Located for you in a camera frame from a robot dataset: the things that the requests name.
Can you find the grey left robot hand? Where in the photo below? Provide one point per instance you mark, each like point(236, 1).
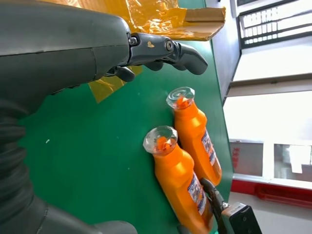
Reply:
point(60, 42)

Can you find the orange bottle with clear cap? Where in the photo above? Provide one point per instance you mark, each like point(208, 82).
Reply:
point(193, 135)
point(175, 181)

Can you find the red white display stand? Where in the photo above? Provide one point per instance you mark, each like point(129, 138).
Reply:
point(246, 158)

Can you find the green table mat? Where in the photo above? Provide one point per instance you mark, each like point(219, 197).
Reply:
point(97, 145)

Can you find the yellow taped cardboard box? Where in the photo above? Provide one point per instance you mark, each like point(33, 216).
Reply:
point(156, 16)

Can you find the black framed grille panel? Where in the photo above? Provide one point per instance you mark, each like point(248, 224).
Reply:
point(273, 22)

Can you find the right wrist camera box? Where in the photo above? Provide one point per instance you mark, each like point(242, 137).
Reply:
point(241, 221)

